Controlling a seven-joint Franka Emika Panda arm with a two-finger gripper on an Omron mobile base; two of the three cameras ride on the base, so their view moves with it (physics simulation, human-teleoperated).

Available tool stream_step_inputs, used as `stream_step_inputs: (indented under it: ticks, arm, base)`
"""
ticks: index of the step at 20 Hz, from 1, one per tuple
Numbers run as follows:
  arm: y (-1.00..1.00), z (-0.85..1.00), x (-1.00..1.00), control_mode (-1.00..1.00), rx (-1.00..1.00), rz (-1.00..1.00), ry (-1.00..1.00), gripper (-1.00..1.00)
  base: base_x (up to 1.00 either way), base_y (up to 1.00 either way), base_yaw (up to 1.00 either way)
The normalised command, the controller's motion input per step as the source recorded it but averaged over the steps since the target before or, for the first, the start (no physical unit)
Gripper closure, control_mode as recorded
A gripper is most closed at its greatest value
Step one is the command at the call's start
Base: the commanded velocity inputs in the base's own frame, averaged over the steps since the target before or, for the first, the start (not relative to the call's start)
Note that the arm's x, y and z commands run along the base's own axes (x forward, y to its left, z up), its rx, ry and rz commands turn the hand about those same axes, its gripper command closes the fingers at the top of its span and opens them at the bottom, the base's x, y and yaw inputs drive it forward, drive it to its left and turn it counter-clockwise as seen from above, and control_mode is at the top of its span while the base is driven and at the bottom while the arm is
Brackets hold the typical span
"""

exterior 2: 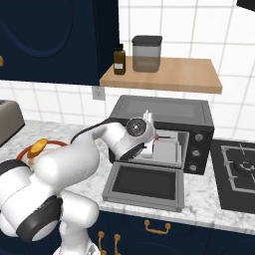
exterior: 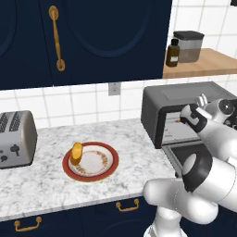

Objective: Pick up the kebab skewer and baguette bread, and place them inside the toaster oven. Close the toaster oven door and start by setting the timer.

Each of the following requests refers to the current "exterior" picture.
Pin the navy drawer front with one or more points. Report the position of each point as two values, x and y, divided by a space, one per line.
105 220
46 227

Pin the dark brown bottle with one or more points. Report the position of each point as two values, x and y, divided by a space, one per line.
172 53

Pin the grey wall outlet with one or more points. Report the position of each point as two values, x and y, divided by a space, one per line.
114 88

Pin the baguette bread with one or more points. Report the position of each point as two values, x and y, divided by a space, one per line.
76 153

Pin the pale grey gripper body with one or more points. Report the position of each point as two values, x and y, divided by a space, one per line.
202 100

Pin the toaster oven door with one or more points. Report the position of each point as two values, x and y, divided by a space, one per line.
182 152

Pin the wooden shelf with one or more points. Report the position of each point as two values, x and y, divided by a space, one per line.
203 64

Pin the red rimmed patterned plate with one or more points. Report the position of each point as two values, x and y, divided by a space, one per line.
98 162

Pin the grey lidded canister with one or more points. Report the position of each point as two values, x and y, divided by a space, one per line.
189 46

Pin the silver toaster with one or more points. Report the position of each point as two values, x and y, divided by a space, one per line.
17 139

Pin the dark wall fixture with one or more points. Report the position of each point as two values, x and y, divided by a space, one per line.
234 2

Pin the dark grey toaster oven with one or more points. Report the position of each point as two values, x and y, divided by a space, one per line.
172 98

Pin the kebab skewer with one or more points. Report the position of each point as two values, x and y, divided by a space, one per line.
177 120

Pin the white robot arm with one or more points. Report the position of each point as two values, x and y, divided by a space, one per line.
203 185

